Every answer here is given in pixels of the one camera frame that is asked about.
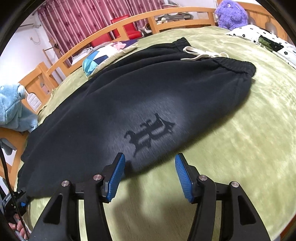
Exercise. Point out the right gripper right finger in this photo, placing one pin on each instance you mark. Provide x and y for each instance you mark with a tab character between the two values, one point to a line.
239	218

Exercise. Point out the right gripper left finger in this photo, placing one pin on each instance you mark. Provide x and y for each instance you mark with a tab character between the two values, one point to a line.
60	218

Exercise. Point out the black sweatpants with white stripe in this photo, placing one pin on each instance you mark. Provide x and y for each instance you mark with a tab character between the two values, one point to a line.
145	106

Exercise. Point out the left hand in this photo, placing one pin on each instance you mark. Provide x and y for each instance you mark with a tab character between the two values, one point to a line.
20	226

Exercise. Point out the green bed blanket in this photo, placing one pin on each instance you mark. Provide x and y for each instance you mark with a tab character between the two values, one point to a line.
253	145

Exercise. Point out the light blue plush blanket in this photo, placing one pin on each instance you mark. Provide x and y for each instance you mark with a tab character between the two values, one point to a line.
14	115

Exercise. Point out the colourful geometric pillow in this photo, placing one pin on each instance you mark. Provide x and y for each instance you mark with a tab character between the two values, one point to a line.
106	54

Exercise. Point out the red chair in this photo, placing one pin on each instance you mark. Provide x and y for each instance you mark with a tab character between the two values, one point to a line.
100	40
130	29

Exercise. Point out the white black-patterned pillow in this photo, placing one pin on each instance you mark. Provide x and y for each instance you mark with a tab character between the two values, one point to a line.
268	40

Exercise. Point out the red striped curtain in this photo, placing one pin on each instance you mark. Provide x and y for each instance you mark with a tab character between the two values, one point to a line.
68	22

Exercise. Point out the purple plush toy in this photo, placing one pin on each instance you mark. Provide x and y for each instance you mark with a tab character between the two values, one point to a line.
231	15

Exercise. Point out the wooden bed frame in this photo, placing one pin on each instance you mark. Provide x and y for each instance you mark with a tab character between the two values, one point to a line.
42	74

